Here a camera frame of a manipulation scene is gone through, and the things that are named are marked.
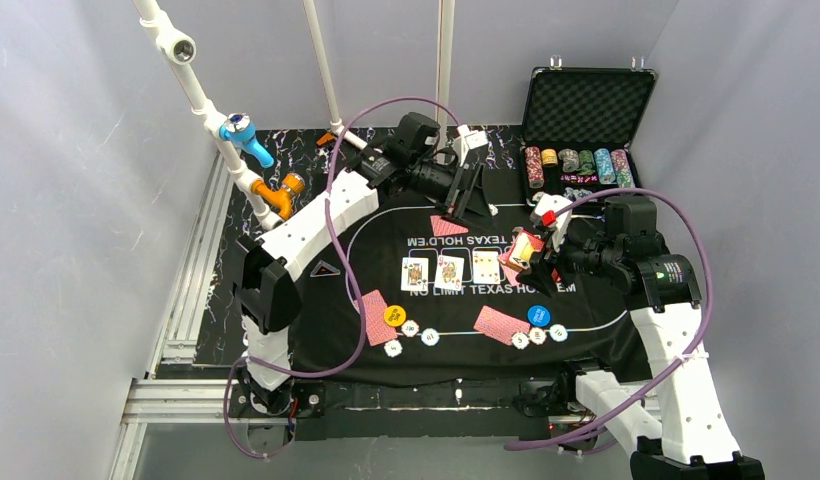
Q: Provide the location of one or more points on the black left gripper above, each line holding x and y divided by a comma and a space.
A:
459, 188

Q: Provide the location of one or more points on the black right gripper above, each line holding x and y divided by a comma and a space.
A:
552, 258

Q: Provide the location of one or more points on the red card mat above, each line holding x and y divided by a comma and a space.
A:
511, 275

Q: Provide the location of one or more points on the playing card deck box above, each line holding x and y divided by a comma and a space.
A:
517, 256

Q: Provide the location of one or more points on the blue small blind button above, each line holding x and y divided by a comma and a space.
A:
538, 316

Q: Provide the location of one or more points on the red card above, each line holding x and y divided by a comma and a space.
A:
444, 228

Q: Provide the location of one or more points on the light blue chip row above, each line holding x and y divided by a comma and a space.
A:
558, 333
430, 337

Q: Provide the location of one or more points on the white chip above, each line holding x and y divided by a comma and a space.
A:
410, 328
537, 335
520, 340

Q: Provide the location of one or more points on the red card player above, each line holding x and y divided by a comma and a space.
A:
499, 326
378, 332

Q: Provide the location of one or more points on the queen of hearts card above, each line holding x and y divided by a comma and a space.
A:
449, 273

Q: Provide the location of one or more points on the jack of clubs card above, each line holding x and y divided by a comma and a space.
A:
414, 274

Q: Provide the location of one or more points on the yellow big blind button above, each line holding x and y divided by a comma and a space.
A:
394, 316

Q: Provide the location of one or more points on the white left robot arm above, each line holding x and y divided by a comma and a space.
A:
266, 289

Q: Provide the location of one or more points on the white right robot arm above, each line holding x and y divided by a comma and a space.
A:
673, 427

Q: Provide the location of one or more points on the red poker chip stack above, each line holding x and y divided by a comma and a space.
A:
534, 167

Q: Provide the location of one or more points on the blue white loose chips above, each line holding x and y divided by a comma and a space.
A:
575, 194

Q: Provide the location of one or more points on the yellow poker chip stack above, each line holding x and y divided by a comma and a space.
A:
549, 158

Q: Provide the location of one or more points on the grey poker chip stack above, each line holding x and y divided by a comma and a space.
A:
569, 160

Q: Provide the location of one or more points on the black poker table mat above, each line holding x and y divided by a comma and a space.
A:
326, 334

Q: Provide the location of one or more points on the green poker chip stack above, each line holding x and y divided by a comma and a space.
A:
587, 165

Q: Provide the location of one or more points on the pink poker chip stack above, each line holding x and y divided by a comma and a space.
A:
623, 172

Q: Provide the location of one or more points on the black poker chip case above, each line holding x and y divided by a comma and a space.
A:
582, 108

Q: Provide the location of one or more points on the light blue chip stack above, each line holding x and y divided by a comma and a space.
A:
604, 166

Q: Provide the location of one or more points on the clear plastic card wedge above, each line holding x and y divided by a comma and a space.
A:
324, 269

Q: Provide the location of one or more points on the orange plastic faucet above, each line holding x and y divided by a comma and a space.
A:
282, 197

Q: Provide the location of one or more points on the blue plastic faucet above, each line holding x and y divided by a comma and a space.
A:
239, 129

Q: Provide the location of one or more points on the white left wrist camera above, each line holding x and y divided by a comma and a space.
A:
467, 141

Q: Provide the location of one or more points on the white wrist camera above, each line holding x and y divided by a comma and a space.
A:
552, 214
467, 141

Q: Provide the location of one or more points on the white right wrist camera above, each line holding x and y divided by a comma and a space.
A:
552, 214

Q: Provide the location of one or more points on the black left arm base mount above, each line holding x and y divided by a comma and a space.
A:
294, 400

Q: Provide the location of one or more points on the aluminium frame rail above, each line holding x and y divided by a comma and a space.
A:
448, 429

